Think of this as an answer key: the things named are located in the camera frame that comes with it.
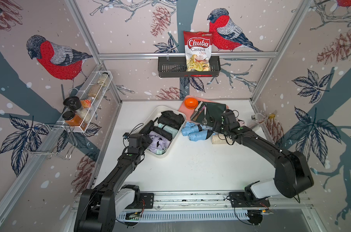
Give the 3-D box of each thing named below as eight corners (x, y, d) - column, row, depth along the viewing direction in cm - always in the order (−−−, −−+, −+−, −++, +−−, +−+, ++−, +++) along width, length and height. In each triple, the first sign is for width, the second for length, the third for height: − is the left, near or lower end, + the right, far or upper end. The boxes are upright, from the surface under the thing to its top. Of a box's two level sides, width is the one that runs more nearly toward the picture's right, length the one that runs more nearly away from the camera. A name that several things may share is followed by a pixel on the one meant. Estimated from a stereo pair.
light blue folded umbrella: (183, 137, 99) (183, 133, 96) (179, 128, 105) (179, 124, 101) (205, 131, 103) (206, 127, 99) (201, 122, 108) (201, 118, 104)
